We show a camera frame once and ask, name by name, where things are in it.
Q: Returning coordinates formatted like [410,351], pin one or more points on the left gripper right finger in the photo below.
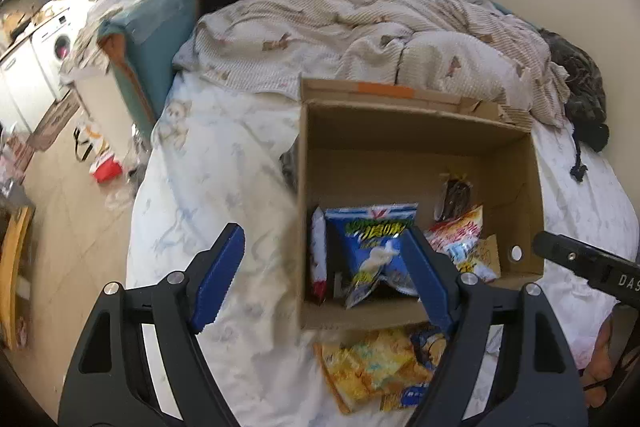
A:
[536,381]

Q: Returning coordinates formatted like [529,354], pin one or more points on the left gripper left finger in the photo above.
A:
[109,382]

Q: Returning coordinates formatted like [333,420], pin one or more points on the yellow brown cracker packet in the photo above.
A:
[382,365]

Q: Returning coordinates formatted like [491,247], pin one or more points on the white red large snack bag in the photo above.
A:
[457,239]

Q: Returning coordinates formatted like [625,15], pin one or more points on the dark brown snack packet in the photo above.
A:
[454,199]

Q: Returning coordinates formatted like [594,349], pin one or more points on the blue milk candy bag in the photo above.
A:
[370,242]

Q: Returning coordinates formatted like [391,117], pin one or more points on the white rice cake packet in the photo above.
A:
[318,272]

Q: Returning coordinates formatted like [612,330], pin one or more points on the orange biscuit packet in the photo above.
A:
[487,252]

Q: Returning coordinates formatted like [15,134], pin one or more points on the person's right hand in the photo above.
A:
[598,378]

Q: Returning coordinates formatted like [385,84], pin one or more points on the camouflage jacket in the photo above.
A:
[585,108]

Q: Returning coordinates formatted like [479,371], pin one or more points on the wooden yellow chair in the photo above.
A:
[12,246]

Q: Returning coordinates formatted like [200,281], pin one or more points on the red white bag on floor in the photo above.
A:
[106,168]

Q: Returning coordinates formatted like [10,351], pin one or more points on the white floral bed sheet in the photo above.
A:
[216,160]

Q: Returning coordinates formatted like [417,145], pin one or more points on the brown floor mat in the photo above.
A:
[53,122]

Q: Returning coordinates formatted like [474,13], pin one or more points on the brown cardboard box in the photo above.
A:
[363,144]

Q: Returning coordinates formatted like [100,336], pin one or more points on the white kitchen cabinet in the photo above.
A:
[26,85]

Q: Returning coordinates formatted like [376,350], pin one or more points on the beige checked bear duvet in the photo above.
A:
[462,47]

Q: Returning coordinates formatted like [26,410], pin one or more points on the white washing machine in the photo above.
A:
[52,42]

